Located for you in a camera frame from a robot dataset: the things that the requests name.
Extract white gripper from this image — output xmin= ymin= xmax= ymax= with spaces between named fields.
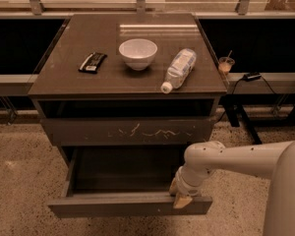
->
xmin=169 ymin=166 xmax=203 ymax=209

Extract dark drawer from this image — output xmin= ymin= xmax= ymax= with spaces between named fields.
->
xmin=48 ymin=146 xmax=212 ymax=218

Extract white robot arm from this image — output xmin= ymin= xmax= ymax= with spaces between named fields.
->
xmin=169 ymin=141 xmax=295 ymax=236

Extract dark brown drawer cabinet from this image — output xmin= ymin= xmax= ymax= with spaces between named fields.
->
xmin=29 ymin=14 xmax=226 ymax=161

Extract top drawer with scratches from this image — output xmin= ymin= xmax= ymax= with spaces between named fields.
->
xmin=41 ymin=117 xmax=214 ymax=147

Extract black stand legs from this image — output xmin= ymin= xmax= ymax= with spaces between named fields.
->
xmin=221 ymin=95 xmax=263 ymax=145

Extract clear plastic water bottle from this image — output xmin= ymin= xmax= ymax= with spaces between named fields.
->
xmin=160 ymin=48 xmax=197 ymax=93

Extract small black device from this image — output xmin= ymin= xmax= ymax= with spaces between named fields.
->
xmin=243 ymin=72 xmax=262 ymax=82

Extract plastic cup with straw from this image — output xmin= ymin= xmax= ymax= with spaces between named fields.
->
xmin=218 ymin=52 xmax=235 ymax=75

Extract white ceramic bowl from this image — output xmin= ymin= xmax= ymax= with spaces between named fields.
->
xmin=119 ymin=38 xmax=158 ymax=71

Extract black snack bar wrapper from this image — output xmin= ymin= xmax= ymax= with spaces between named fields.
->
xmin=79 ymin=52 xmax=107 ymax=74

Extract black cable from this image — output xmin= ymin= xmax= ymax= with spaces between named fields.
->
xmin=217 ymin=76 xmax=279 ymax=123

